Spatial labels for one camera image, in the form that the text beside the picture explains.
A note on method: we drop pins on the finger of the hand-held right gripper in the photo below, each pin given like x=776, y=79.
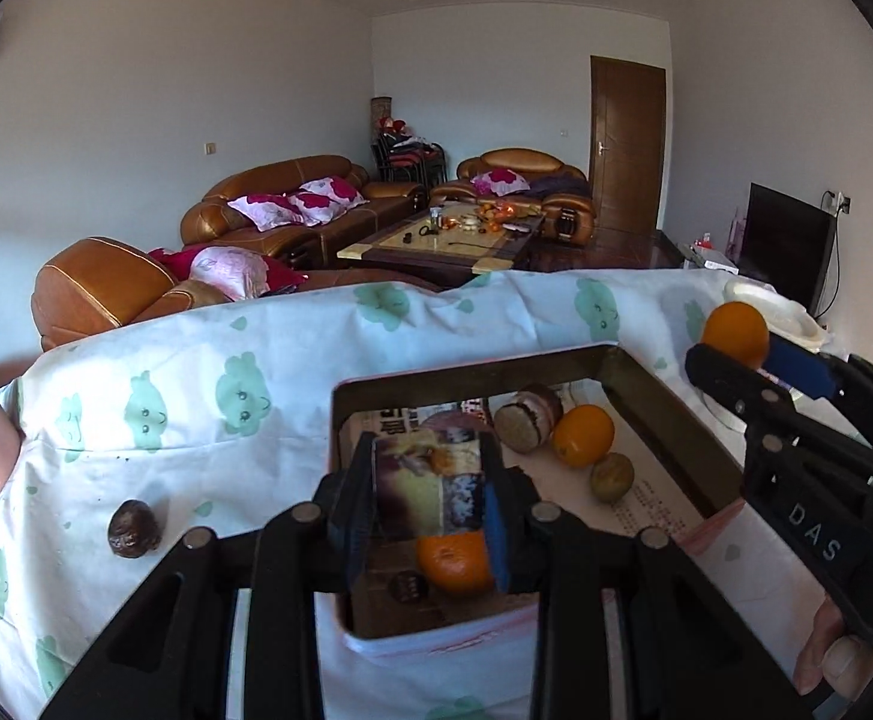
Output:
x=796, y=371
x=729, y=379

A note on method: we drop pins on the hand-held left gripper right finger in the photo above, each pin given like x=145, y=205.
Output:
x=498, y=540

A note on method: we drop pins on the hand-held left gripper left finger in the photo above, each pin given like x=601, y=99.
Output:
x=354, y=525

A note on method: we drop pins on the orange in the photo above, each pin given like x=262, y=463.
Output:
x=736, y=330
x=582, y=435
x=451, y=566

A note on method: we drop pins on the cardboard box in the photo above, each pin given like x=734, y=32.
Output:
x=654, y=405

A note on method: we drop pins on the smooth dark purple passion fruit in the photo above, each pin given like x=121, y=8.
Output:
x=408, y=586

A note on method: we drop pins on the printed snack packet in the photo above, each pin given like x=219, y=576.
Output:
x=429, y=480

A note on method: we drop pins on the greenish brown passion fruit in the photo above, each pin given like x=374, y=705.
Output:
x=612, y=476

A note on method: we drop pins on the person's right hand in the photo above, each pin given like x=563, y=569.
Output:
x=845, y=664

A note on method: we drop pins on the black television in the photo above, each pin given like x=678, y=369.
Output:
x=781, y=240

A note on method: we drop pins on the dark wooden television stand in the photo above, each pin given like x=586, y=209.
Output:
x=672, y=249

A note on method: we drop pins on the white green printed tablecloth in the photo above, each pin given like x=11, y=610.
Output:
x=181, y=465

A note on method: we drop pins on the wrinkled dark passion fruit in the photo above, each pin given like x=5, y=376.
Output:
x=132, y=529

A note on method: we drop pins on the brown wooden door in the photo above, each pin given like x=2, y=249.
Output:
x=627, y=150

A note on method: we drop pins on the purple blanket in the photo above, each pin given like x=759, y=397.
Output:
x=560, y=186

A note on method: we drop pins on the light pink pillow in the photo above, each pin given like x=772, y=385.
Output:
x=226, y=270

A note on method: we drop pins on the wooden coffee table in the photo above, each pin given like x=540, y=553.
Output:
x=436, y=251

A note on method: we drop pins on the pile of small oranges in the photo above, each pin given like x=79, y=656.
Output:
x=492, y=214

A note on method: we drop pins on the white magenta floral pillow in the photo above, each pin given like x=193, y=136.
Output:
x=267, y=210
x=324, y=199
x=502, y=181

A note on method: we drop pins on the brown leather armchair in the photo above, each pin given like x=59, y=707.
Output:
x=519, y=159
x=99, y=277

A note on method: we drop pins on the long brown leather sofa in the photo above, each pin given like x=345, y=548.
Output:
x=215, y=199

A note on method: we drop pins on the stack of dark chairs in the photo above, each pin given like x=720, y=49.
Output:
x=406, y=161

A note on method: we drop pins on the tall brown vase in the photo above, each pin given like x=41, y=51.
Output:
x=381, y=120

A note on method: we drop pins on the wall power socket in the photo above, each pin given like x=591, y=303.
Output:
x=843, y=203

